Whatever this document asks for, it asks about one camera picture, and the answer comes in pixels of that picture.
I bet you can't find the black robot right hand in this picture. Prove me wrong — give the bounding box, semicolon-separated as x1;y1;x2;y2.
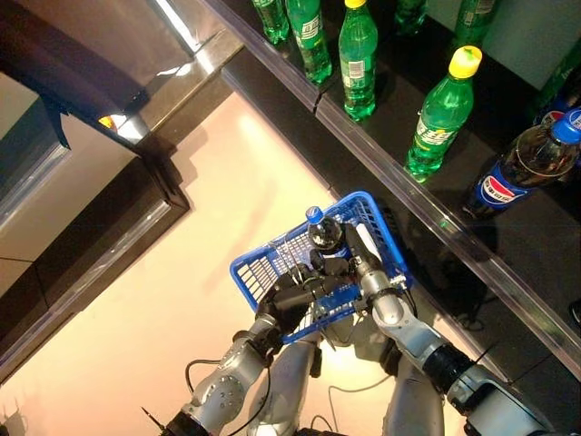
310;221;388;282

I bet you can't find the blue plastic shopping basket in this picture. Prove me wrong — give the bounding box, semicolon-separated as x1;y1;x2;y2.
229;190;413;345

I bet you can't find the silver robot left leg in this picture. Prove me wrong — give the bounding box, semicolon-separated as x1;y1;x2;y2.
249;338;321;436

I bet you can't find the black glossy cabinet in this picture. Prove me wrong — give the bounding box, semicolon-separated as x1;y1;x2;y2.
0;154;192;382

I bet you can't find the chrome floor plinth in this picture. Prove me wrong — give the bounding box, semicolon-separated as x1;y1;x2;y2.
131;26;246;151

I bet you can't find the silver robot right leg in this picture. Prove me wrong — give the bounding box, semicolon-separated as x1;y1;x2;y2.
383;353;448;436

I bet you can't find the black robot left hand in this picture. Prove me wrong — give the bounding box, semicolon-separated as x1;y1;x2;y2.
255;270;362;335

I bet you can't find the silver robot leg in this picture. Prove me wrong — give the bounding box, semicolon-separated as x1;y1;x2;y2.
383;353;448;436
249;338;321;436

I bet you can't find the chrome pillar trim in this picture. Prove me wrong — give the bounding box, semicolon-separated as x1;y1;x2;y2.
149;0;228;55

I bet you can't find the Pepsi cola bottle blue cap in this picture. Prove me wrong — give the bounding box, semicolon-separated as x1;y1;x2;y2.
461;107;581;222
539;90;581;131
304;204;353;273

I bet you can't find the black base shelf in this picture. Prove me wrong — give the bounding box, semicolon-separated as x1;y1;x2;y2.
220;47;581;436

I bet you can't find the clear plastic price rail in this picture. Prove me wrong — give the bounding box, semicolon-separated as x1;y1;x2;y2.
199;0;321;113
315;97;581;382

